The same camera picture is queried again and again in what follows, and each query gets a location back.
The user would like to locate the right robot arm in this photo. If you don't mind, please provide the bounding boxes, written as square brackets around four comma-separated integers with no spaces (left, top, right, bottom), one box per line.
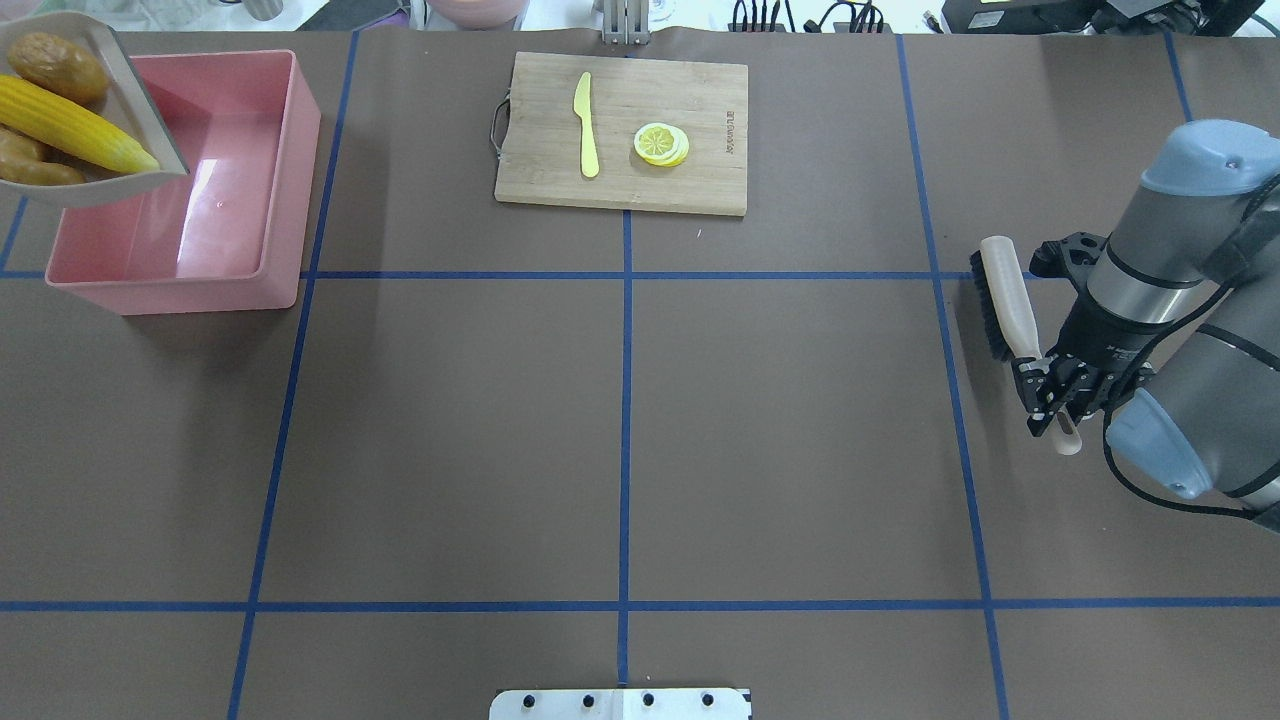
[972,119,1279,532]

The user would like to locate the yellow lemon slices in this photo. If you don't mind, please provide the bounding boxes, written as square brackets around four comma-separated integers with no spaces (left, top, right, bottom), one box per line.
[632,122,691,167]

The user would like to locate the yellow toy corn cob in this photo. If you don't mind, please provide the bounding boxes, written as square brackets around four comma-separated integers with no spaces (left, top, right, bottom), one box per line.
[1,76,160,174]

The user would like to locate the tan toy ginger root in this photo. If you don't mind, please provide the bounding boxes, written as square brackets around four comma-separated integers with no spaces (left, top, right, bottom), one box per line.
[1,126,86,186]

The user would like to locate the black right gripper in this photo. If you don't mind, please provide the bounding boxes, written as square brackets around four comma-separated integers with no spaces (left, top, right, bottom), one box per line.
[1012,232,1151,438]

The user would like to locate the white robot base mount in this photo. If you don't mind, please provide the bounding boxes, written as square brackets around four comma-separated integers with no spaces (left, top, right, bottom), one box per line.
[488,687,754,719]

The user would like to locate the beige hand brush black bristles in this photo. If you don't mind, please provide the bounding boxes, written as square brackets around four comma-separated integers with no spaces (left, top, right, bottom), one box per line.
[970,234,1082,456]

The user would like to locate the brown toy potato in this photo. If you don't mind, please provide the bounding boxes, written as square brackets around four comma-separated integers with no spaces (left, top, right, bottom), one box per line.
[6,32,111,106]

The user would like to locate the pink plastic bin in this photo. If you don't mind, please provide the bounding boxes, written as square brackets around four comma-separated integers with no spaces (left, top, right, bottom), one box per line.
[45,49,321,316]

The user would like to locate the yellow plastic knife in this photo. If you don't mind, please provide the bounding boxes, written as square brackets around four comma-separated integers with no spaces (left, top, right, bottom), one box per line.
[572,70,600,179]

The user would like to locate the bamboo cutting board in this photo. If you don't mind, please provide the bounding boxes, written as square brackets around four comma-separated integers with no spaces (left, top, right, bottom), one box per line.
[494,51,750,217]

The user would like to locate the beige plastic dustpan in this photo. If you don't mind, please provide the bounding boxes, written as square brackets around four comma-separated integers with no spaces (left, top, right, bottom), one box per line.
[1,12,189,208]

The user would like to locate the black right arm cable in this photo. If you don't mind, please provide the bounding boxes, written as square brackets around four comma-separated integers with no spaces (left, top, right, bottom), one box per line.
[1102,290,1280,518]

